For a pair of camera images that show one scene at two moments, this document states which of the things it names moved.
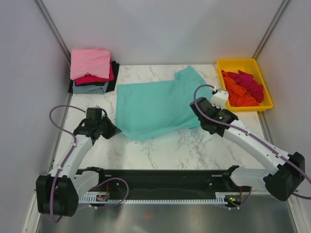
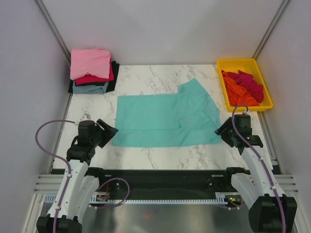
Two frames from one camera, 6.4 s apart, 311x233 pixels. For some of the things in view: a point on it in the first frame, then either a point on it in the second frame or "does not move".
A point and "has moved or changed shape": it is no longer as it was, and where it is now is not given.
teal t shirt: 153,109 has moved or changed shape
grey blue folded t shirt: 90,89 does not move
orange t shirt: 237,95 does not move
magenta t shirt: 246,80 does not move
